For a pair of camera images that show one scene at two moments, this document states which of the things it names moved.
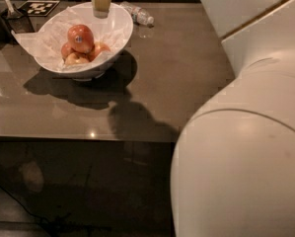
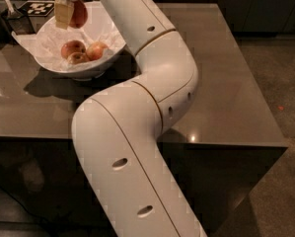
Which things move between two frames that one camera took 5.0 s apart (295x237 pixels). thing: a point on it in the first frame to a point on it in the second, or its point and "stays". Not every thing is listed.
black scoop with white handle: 19,22 stays
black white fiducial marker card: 37,8 stays
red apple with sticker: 80,39 to 80,15
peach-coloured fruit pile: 98,48 stays
